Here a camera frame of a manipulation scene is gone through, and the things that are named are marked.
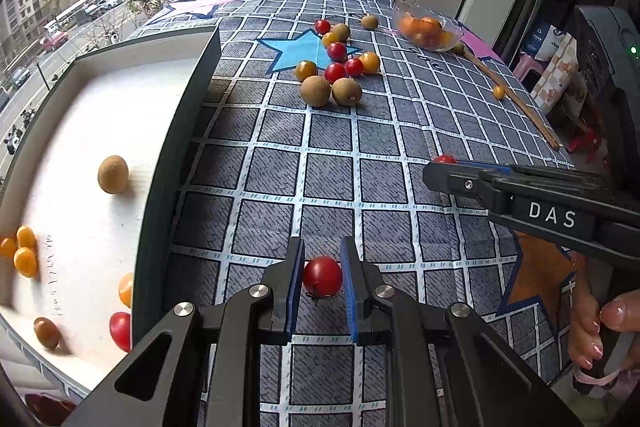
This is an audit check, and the pink plastic stool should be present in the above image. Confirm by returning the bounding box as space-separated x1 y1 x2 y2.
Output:
512 52 543 82

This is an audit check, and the clear glass bowl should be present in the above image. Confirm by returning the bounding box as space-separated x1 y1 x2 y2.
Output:
392 0 465 52

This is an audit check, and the long wooden board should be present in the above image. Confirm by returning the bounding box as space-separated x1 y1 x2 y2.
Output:
462 46 562 151

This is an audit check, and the tall patterned gift box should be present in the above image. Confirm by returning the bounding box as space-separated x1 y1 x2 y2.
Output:
530 32 581 110

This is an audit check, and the grey checked star tablecloth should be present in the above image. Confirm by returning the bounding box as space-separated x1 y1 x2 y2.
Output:
122 0 581 427

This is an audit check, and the white tray dark green rim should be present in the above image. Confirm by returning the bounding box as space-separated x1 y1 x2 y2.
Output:
0 25 222 408

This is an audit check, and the white shopping bag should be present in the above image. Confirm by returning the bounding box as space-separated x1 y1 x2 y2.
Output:
522 24 563 60

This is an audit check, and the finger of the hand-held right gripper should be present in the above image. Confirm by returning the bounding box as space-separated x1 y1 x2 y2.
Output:
422 162 490 214
456 159 515 174

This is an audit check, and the red plastic stool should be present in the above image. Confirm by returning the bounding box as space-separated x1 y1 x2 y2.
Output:
565 129 603 152

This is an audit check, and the person's right hand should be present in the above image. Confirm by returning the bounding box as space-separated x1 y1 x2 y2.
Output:
566 269 640 372

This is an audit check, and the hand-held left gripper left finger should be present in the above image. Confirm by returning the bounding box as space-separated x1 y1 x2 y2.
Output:
62 236 307 427

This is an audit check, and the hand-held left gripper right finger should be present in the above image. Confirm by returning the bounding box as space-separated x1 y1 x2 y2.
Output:
339 235 585 427

